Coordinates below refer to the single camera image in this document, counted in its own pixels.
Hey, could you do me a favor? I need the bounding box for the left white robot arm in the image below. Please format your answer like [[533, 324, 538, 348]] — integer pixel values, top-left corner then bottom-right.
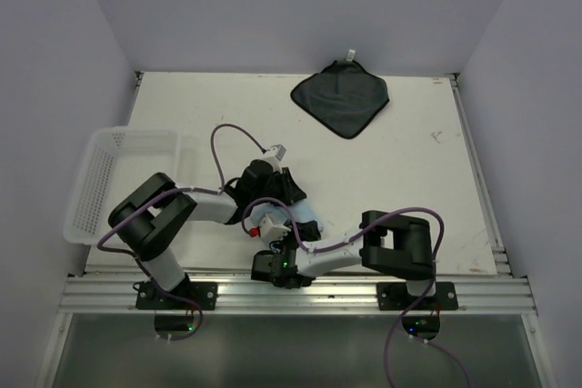
[[107, 158, 307, 309]]

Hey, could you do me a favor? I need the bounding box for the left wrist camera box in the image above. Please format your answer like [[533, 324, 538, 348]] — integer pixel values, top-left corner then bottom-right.
[[263, 144, 286, 167]]

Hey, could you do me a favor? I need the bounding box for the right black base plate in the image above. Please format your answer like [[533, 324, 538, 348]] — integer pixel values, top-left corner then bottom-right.
[[376, 282, 459, 312]]

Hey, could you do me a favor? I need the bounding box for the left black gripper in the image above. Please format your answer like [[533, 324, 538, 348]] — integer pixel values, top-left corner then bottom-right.
[[251, 166, 306, 206]]

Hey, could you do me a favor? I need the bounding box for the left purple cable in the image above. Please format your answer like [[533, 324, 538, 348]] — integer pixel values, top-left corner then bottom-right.
[[95, 123, 274, 342]]

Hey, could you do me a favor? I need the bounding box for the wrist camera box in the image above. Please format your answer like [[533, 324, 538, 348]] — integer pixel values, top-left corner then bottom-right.
[[263, 144, 286, 167], [249, 214, 291, 244]]

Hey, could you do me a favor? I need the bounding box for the dark grey towel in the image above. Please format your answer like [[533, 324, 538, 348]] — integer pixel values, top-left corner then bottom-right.
[[290, 60, 390, 140]]

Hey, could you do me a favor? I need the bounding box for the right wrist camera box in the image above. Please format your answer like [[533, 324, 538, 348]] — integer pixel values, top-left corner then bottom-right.
[[249, 214, 291, 244]]

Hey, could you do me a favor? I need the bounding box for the light blue towel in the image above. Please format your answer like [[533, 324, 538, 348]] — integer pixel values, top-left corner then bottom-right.
[[249, 200, 324, 233]]

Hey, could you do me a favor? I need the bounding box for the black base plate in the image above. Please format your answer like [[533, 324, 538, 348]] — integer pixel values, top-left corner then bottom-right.
[[376, 282, 459, 312], [132, 280, 218, 311]]

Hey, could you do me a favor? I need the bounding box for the white plastic basket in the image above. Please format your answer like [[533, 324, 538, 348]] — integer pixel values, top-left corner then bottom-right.
[[63, 126, 181, 245]]

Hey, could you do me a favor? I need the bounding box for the aluminium mounting rail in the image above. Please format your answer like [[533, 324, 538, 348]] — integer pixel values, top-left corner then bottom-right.
[[57, 269, 537, 315]]

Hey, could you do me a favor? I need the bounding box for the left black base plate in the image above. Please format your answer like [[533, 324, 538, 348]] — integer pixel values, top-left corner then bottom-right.
[[132, 280, 218, 311]]

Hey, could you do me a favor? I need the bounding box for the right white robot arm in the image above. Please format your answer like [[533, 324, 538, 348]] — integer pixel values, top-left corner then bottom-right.
[[250, 211, 437, 309]]

